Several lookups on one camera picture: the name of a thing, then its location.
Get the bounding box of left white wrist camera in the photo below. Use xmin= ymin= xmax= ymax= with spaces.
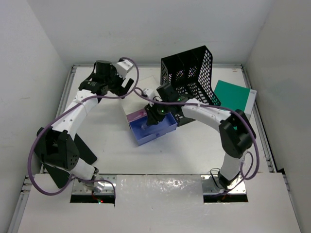
xmin=115 ymin=59 xmax=134 ymax=78

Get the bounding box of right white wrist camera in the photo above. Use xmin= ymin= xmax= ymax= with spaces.
xmin=143 ymin=88 xmax=156 ymax=100

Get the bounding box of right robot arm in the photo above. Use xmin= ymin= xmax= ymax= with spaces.
xmin=141 ymin=83 xmax=256 ymax=189

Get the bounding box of green notebook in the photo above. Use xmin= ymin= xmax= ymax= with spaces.
xmin=214 ymin=80 xmax=257 ymax=120

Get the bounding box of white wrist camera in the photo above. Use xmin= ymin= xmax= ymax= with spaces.
xmin=143 ymin=88 xmax=156 ymax=100
xmin=115 ymin=59 xmax=134 ymax=78

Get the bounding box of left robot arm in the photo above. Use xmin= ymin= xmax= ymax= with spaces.
xmin=34 ymin=58 xmax=136 ymax=181

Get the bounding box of small clear dropper bottle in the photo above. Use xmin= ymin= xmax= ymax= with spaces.
xmin=141 ymin=123 xmax=149 ymax=130

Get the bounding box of black mesh file organizer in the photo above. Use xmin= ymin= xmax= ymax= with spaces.
xmin=160 ymin=45 xmax=222 ymax=127

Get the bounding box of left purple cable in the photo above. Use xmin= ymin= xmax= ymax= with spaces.
xmin=27 ymin=57 xmax=139 ymax=195

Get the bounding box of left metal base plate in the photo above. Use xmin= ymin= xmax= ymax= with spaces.
xmin=71 ymin=173 xmax=117 ymax=195

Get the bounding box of white drawer organizer box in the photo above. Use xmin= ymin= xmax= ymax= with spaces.
xmin=120 ymin=76 xmax=160 ymax=123

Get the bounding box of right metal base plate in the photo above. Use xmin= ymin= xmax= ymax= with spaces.
xmin=201 ymin=174 xmax=247 ymax=195

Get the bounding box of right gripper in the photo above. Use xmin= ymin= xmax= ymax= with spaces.
xmin=144 ymin=98 xmax=171 ymax=125

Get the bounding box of purple cable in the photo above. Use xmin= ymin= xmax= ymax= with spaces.
xmin=27 ymin=57 xmax=139 ymax=195
xmin=135 ymin=87 xmax=260 ymax=196

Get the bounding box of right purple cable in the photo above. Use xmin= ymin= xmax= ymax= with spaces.
xmin=135 ymin=87 xmax=260 ymax=196

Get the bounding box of metal base plate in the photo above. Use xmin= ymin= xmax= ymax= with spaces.
xmin=201 ymin=174 xmax=247 ymax=195
xmin=71 ymin=173 xmax=117 ymax=195

